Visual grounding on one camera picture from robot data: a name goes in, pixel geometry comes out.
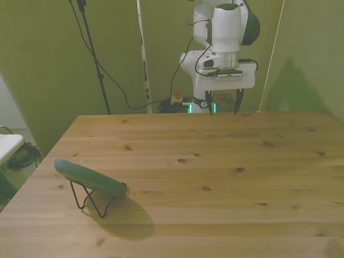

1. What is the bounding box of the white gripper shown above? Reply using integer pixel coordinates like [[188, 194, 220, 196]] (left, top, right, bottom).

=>
[[195, 62, 256, 117]]

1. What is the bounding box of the green round plate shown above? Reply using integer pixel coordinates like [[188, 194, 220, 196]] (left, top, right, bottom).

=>
[[54, 158, 130, 197]]

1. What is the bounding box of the red emergency stop button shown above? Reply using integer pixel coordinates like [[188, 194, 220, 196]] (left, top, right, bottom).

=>
[[171, 90, 184, 106]]

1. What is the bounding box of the white vertical strip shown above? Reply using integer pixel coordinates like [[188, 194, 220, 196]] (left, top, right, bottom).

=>
[[136, 0, 153, 114]]

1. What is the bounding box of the black tripod stand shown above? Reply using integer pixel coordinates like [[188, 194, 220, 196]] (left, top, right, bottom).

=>
[[68, 0, 112, 115]]

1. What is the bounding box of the dark bag on floor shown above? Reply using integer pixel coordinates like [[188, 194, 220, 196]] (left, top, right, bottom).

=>
[[7, 142, 41, 170]]

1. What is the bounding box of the white side table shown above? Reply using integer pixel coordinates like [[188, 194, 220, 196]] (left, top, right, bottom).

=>
[[0, 125, 25, 165]]

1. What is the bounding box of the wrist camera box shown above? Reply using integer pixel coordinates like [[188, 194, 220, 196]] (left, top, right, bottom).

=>
[[206, 69, 245, 80]]

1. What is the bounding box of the black cable bundle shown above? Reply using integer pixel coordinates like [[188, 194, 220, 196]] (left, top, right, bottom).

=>
[[156, 97, 190, 114]]

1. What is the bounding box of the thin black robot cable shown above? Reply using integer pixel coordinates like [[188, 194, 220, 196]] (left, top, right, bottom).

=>
[[170, 37, 195, 104]]

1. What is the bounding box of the thin white cord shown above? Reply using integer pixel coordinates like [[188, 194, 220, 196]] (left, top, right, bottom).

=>
[[256, 0, 286, 113]]

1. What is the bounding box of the black wire plate stand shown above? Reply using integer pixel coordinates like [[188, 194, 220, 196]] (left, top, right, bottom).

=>
[[69, 180, 128, 219]]

